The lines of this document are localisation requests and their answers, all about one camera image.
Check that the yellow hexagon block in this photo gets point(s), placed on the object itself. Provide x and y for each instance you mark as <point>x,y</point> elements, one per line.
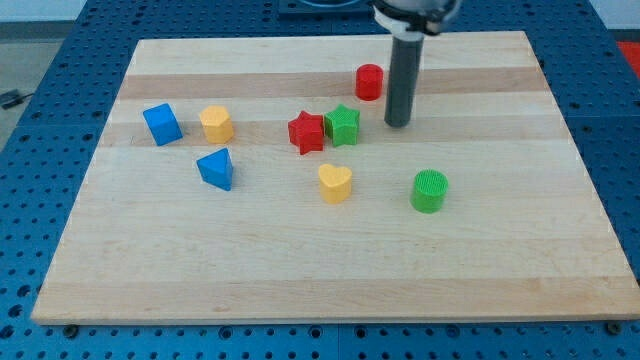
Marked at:
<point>217,124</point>

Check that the wooden board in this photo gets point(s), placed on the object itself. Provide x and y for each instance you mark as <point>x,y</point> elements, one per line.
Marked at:
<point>522,234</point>

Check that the red star block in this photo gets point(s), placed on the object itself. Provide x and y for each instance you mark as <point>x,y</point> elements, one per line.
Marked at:
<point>306,131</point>

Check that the blue triangle block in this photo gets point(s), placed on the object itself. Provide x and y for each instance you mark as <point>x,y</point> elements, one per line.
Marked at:
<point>217,169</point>

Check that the black cable plug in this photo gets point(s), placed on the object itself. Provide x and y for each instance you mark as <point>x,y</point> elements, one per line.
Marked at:
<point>13,98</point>

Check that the green cylinder block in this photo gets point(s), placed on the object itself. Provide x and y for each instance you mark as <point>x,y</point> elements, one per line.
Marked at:
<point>429,191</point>

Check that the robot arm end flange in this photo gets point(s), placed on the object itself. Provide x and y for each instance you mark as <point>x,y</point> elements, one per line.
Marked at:
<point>428,17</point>

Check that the blue cube block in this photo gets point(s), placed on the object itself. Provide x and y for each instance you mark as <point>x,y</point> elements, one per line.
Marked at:
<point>162,124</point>

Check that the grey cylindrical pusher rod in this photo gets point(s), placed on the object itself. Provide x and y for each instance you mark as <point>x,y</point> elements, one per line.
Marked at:
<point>402,79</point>

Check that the yellow heart block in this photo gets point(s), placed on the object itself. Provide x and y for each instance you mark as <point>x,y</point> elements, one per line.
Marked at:
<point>335,183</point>

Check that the green star block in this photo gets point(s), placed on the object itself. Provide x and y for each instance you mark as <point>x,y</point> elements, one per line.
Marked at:
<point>342,125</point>

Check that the red cylinder block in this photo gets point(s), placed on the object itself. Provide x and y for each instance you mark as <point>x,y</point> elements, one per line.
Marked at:
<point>369,82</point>

